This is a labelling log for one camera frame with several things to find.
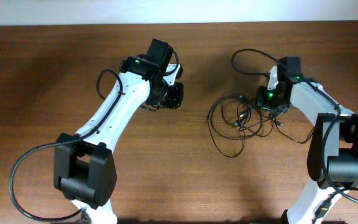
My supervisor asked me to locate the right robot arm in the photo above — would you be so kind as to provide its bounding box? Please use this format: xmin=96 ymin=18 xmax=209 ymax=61
xmin=257 ymin=57 xmax=358 ymax=223

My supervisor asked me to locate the thin black USB cable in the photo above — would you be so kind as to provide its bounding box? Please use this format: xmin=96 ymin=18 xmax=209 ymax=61
xmin=206 ymin=91 xmax=264 ymax=159

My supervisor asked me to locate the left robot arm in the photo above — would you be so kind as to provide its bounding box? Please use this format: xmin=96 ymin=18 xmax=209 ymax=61
xmin=54 ymin=39 xmax=183 ymax=223

